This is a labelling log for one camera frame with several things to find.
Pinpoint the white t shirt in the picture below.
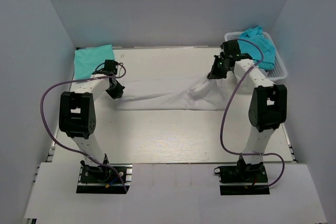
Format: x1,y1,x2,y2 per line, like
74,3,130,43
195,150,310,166
117,75,234,111

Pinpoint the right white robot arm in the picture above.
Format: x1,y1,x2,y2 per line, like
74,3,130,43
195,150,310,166
207,39,287,182

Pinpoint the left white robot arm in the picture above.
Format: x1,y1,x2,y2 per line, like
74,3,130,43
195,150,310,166
59,60,126,182

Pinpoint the crumpled blue t shirt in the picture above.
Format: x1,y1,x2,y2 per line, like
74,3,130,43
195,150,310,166
238,26,276,70

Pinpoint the folded green t shirt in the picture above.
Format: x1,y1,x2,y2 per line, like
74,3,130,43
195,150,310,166
74,45,115,80

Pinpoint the white plastic basket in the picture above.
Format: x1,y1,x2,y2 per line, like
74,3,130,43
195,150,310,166
224,31,288,82

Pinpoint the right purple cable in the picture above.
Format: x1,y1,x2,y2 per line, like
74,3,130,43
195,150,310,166
219,38,286,189

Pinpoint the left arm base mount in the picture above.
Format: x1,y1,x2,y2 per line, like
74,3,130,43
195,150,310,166
76,160,133,195

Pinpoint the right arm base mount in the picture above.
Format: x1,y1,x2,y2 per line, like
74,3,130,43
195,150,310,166
214,157,270,196

